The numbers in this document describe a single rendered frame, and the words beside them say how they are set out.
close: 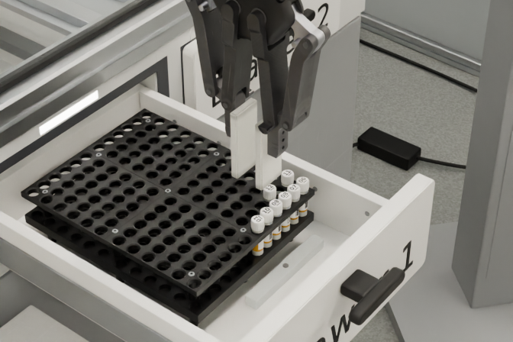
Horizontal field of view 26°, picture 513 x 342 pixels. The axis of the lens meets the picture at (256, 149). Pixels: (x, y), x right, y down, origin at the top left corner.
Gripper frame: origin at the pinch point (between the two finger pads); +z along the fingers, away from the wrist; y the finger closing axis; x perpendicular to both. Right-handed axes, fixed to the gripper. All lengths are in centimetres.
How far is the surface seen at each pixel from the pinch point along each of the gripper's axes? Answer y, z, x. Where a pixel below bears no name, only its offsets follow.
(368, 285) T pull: -12.8, 8.7, 1.0
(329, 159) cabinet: 23, 42, -47
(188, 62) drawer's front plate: 22.0, 8.7, -16.2
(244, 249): -0.8, 9.8, 2.9
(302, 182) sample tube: -0.2, 8.6, -6.9
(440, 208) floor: 34, 101, -110
